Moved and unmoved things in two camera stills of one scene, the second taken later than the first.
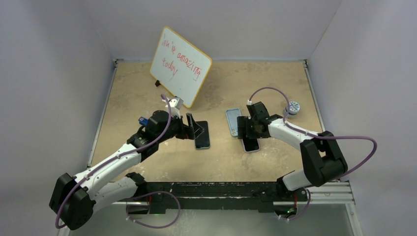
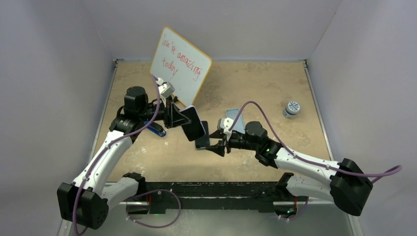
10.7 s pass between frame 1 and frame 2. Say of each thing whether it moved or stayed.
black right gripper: moved
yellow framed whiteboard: stayed
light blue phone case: stayed
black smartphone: stayed
